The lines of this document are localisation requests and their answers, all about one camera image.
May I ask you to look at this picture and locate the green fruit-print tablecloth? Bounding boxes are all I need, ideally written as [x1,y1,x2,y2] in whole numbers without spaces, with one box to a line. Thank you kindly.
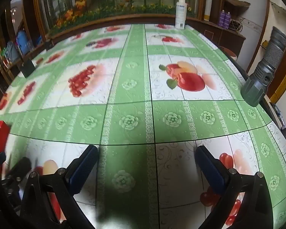
[0,24,286,228]

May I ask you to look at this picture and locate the grey metal flashlight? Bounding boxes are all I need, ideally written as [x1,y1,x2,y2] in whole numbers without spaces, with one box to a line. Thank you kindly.
[241,26,286,107]

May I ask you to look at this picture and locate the blue bag on shelf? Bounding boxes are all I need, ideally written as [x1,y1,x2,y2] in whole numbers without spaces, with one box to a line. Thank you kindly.
[16,30,34,55]

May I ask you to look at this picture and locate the white spray bottle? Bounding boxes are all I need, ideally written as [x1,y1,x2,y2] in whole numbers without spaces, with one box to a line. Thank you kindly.
[175,0,187,30]

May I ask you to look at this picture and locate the flower painting wooden frame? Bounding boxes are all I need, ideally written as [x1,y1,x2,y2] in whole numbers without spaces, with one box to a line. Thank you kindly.
[33,0,206,41]

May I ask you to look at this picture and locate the wooden shelf cabinet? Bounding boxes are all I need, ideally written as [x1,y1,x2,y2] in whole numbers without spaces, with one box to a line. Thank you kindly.
[0,0,48,99]

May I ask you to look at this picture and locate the purple bottles pair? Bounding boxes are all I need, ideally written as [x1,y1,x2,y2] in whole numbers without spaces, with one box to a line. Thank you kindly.
[218,10,231,29]

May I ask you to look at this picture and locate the small black box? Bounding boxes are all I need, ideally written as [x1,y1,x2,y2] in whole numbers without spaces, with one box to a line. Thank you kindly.
[20,59,35,78]

